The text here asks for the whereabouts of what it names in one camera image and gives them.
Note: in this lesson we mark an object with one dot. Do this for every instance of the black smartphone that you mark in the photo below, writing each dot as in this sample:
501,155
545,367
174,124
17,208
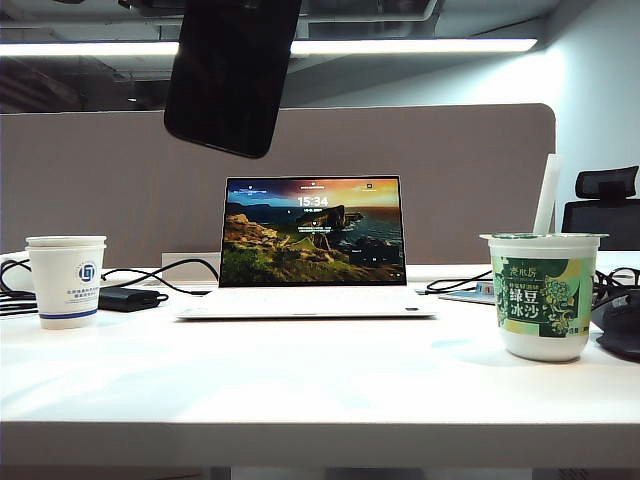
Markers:
230,85

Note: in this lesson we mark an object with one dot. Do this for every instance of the grey-brown desk partition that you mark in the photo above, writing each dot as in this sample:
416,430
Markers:
125,175

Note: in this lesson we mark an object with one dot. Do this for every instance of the white laptop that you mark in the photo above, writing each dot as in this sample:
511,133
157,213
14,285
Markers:
310,240

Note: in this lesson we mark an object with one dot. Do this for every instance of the flat blue white booklet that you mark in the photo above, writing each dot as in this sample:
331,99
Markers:
467,298

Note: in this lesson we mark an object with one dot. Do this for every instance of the black power adapter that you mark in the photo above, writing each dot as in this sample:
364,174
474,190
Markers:
127,300

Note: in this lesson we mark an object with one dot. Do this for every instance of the long ceiling light strip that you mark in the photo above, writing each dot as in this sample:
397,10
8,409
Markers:
400,47

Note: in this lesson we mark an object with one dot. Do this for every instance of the white drinking straw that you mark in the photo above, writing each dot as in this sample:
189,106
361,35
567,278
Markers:
547,200

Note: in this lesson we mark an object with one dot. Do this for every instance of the small black pendant lamp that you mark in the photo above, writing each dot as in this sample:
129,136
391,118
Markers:
132,99

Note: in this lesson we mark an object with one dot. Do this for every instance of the green white dessert cup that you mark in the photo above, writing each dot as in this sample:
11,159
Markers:
540,345

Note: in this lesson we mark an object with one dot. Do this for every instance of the white paper cup blue logo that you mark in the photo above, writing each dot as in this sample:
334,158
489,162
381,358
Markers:
65,290

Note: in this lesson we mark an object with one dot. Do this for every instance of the black mesh office chair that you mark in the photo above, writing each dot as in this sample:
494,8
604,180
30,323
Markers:
600,220

